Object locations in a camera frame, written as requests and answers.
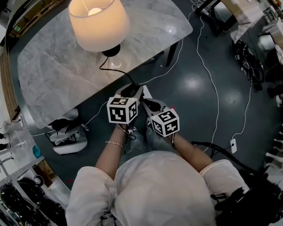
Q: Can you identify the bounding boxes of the person's white shirt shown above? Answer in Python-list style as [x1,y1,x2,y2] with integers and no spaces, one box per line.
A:
[65,151,250,226]

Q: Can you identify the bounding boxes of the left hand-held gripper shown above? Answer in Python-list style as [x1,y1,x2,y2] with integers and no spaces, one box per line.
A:
[106,83,144,125]

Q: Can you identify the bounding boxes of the silver bracelet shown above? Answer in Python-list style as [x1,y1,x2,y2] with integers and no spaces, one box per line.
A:
[105,140,124,149]

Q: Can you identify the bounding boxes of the metal shelf rack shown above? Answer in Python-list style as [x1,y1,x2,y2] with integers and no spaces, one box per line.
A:
[0,154,67,226]

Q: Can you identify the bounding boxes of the person's right forearm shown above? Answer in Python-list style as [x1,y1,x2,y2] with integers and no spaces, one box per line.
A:
[172,133,213,173]

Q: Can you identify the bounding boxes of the table with checked cloth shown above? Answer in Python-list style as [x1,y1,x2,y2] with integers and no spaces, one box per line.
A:
[190,0,265,42]

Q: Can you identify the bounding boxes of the person's legs in grey jeans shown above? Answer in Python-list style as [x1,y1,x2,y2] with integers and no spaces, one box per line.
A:
[119,126,178,165]

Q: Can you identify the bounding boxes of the table lamp with cream shade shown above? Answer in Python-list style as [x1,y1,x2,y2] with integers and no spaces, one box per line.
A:
[68,0,131,57]

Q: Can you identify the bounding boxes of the white plastic stools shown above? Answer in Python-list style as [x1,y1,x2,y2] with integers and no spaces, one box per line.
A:
[265,123,283,174]

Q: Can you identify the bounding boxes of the black and white shoe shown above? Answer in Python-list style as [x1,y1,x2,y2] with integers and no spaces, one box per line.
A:
[126,124,139,140]

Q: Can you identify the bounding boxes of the black lamp power cable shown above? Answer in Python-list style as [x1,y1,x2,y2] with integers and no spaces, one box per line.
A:
[99,55,140,89]

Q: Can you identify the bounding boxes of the pile of black gear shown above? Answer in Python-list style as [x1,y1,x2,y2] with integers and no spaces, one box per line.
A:
[232,39,266,93]

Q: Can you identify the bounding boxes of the small white power adapter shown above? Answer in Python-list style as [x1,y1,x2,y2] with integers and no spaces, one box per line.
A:
[230,138,238,154]

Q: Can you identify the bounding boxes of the wooden pallet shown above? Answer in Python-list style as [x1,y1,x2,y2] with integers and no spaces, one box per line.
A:
[9,0,70,39]

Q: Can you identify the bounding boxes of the small cardboard box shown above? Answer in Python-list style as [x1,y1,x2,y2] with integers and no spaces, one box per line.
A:
[34,160,55,181]

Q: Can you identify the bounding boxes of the person's left forearm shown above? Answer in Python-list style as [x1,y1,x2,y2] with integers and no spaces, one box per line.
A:
[95,123,128,180]

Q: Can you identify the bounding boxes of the long wooden plank bench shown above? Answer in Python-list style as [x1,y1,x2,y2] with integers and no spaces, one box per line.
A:
[0,50,21,121]

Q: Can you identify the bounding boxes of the grey marble table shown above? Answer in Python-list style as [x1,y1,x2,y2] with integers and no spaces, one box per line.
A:
[17,0,193,129]

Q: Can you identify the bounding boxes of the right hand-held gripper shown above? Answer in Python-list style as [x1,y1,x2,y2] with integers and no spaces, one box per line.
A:
[141,98,180,138]

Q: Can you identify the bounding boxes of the teal bag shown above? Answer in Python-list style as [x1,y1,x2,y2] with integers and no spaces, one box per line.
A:
[32,145,42,159]

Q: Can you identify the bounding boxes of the black shoulder bag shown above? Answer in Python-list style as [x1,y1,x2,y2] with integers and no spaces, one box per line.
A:
[191,141,283,226]

